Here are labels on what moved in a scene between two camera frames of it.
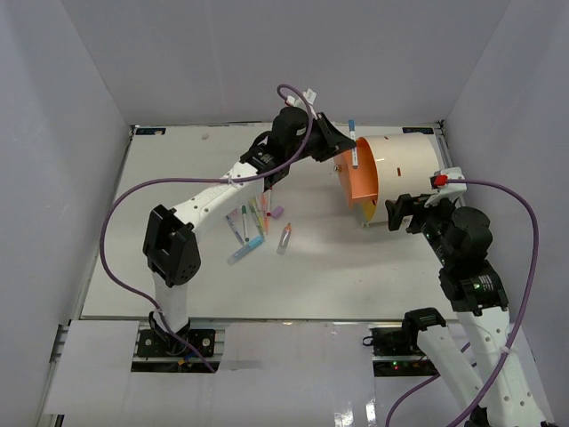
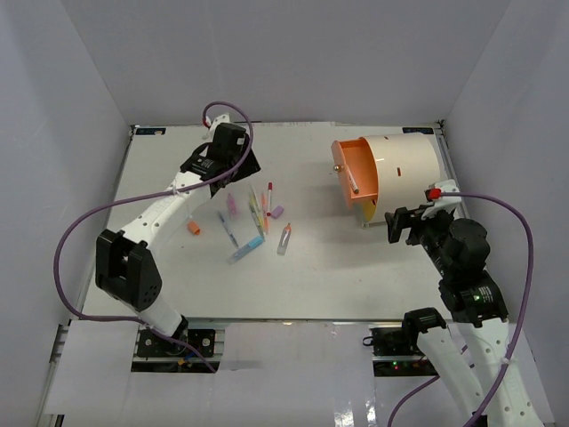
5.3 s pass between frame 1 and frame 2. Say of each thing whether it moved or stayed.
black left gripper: moved
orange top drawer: stayed
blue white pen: moved
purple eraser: stayed
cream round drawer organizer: stayed
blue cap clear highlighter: stayed
